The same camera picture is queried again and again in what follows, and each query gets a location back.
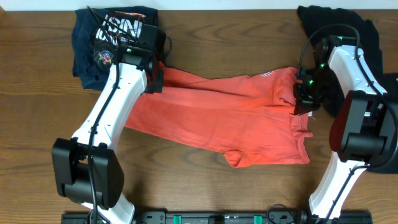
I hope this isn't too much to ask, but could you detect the folded navy printed t-shirt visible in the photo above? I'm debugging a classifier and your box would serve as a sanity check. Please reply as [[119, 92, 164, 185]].
[[72, 6, 159, 91]]

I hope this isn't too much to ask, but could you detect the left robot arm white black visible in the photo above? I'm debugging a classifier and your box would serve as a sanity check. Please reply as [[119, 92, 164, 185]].
[[52, 44, 164, 223]]

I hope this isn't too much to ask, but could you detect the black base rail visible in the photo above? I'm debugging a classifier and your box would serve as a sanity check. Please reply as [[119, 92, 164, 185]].
[[60, 206, 373, 224]]

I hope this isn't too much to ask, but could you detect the black garment pile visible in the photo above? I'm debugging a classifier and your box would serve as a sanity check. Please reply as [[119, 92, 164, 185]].
[[297, 4, 398, 174]]

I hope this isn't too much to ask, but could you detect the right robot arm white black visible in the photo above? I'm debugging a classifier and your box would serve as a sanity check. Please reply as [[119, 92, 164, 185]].
[[294, 35, 397, 223]]

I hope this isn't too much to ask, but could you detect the red-orange t-shirt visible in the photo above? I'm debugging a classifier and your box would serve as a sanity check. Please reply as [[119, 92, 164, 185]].
[[126, 67, 312, 168]]

